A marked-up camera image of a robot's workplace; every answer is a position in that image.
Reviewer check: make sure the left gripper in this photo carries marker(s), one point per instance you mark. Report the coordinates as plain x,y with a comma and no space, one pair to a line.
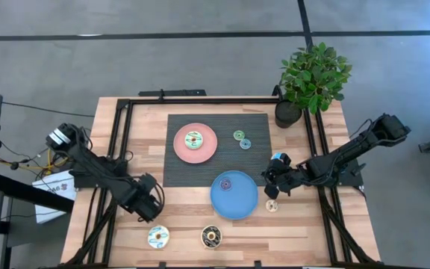
144,192

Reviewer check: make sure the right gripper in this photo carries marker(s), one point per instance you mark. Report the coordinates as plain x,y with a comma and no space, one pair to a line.
289,178

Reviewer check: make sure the large white blue-drizzle donut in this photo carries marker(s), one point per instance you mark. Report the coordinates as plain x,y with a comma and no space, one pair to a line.
152,237

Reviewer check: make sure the small light teal donut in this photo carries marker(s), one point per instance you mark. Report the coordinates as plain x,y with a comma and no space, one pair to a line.
242,143

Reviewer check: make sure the small purple donut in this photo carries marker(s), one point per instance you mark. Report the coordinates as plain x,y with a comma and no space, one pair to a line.
222,184

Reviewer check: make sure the large chocolate sprinkle donut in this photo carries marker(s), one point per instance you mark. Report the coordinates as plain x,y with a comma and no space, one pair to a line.
205,236

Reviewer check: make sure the small green donut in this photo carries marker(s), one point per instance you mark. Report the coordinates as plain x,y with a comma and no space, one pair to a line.
236,133

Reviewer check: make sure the large mint green donut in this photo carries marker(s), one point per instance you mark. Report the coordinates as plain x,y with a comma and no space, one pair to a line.
189,141

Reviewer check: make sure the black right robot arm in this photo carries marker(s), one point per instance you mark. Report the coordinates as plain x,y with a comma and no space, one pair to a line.
334,160

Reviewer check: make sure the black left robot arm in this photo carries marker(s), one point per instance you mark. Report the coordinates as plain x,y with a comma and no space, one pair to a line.
95,168

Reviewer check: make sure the small white donut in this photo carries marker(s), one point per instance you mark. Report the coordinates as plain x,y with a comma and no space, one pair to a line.
268,206

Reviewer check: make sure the dark grey woven placemat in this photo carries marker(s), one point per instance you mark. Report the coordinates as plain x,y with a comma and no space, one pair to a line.
237,160

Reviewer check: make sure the blue round plate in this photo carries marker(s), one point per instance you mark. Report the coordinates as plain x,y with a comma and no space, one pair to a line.
237,205

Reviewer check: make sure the black plant pot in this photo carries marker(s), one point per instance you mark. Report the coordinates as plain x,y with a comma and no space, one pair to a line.
286,116

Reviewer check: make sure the pink round plate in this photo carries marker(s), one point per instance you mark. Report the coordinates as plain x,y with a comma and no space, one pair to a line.
179,153

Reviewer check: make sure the white paper sheet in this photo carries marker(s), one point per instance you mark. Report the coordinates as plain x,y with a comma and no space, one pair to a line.
56,187

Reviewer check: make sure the green leafy plant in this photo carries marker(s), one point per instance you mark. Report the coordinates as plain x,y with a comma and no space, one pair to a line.
312,78

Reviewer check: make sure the black desk beam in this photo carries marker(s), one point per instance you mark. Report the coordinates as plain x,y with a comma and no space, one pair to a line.
32,191

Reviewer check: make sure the black mounting bar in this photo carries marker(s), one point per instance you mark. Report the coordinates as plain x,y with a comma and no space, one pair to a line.
174,92

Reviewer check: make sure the black frame bracket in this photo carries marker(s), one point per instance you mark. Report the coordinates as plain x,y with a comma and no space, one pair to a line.
258,265
162,265

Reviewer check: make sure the black aluminium table frame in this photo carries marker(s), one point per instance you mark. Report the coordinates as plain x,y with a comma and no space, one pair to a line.
200,101

